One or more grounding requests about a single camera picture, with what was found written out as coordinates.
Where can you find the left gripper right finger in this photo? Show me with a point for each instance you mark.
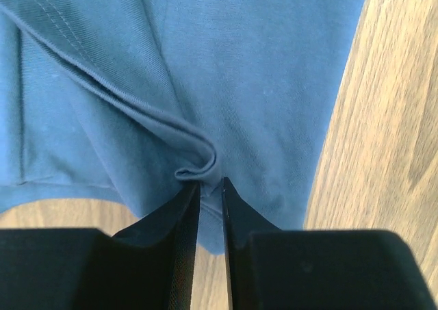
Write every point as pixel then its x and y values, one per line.
pixel 269 268

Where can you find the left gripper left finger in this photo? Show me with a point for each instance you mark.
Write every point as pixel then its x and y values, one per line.
pixel 147 265

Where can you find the blue-grey t-shirt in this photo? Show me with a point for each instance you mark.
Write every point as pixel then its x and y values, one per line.
pixel 124 100

